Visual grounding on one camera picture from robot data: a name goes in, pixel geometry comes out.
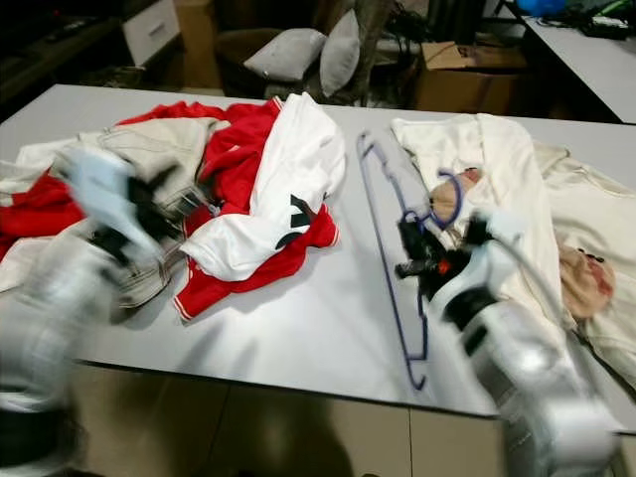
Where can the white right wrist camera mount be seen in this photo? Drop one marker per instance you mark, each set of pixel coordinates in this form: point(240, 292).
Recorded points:
point(477, 278)

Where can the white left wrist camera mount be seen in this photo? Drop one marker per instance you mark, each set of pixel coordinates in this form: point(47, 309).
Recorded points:
point(104, 194)

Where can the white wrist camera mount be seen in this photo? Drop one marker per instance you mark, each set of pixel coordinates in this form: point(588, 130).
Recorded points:
point(104, 194)
point(477, 278)

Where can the white cluttered desk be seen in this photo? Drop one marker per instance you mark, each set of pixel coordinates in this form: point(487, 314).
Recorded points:
point(591, 75)

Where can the blue bag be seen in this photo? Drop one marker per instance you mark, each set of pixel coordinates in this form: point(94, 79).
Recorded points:
point(545, 7)

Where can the purple plastic hanger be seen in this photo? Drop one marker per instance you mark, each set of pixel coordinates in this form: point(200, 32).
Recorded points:
point(424, 348)

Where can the white table black frame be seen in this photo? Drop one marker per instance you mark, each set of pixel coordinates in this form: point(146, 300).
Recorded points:
point(308, 338)

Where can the dark brown armchair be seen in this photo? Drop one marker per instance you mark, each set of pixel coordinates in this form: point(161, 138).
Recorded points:
point(232, 55)

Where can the open brown cardboard box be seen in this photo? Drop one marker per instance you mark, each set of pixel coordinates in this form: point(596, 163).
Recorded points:
point(467, 84)

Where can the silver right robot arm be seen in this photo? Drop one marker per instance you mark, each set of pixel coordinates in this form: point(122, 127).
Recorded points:
point(537, 378)

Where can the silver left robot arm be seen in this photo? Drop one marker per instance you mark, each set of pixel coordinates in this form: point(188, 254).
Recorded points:
point(60, 308)

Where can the white drawer unit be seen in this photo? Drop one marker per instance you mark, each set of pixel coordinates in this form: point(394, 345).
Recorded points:
point(151, 30)

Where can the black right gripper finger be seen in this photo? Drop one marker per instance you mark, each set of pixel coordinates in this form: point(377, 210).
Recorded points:
point(419, 269)
point(412, 237)

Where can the white garment with pink parts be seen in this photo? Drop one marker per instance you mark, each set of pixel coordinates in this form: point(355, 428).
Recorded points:
point(507, 169)

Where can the tall brown cardboard box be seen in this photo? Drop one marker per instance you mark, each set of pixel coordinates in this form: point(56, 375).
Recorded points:
point(197, 40)

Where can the grey pillow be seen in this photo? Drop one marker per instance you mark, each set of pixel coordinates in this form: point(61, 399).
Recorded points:
point(286, 55)
point(341, 55)

